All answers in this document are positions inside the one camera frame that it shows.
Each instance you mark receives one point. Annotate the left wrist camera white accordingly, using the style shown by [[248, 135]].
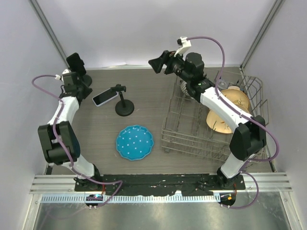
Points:
[[60, 77]]

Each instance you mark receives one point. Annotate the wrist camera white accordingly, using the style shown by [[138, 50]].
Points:
[[60, 77], [184, 45]]

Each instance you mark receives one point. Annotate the blue dotted plate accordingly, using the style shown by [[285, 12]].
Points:
[[134, 142]]

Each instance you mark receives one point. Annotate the metal wire dish rack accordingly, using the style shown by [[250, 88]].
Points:
[[192, 128]]

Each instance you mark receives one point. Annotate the black phone stand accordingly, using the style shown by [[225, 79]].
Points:
[[124, 107]]

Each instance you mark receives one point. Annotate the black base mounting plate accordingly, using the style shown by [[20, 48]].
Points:
[[191, 184]]

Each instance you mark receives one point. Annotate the lavender smartphone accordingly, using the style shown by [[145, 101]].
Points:
[[104, 97]]

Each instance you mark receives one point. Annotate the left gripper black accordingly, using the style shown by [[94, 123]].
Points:
[[88, 90]]

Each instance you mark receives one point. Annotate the striped ceramic mug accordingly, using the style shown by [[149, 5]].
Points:
[[184, 89]]

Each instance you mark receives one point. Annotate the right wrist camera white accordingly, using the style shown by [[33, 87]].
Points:
[[184, 45]]

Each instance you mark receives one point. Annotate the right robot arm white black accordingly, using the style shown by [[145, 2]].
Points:
[[249, 136]]

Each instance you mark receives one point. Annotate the black smartphone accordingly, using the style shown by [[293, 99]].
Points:
[[76, 64]]

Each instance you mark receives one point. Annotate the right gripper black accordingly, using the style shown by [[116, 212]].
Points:
[[167, 56]]

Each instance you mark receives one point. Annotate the clear glass in rack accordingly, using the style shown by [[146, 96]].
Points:
[[222, 85]]

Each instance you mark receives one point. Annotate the beige plate with leaves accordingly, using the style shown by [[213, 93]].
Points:
[[217, 124]]

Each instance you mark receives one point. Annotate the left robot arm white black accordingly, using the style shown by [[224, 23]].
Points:
[[57, 138]]

